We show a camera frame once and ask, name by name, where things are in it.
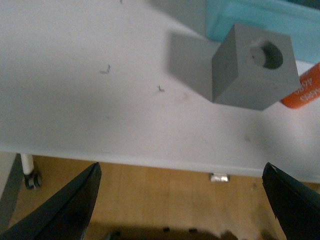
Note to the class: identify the gray cube with round hole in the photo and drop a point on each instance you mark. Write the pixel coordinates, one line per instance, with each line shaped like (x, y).
(253, 68)

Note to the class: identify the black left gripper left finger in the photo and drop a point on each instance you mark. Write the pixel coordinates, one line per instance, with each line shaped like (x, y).
(64, 216)

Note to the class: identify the white table leg with caster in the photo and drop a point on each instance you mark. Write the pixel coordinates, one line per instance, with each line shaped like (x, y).
(32, 177)

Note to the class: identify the light blue plastic box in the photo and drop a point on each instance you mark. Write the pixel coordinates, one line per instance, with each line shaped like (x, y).
(297, 18)

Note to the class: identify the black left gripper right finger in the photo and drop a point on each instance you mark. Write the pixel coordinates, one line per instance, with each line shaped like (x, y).
(296, 206)

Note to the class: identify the orange cylinder with white digits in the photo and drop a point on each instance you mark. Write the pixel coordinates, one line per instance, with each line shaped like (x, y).
(309, 89)

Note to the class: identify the small metal floor plate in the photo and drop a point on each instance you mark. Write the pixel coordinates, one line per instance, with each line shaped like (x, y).
(219, 177)

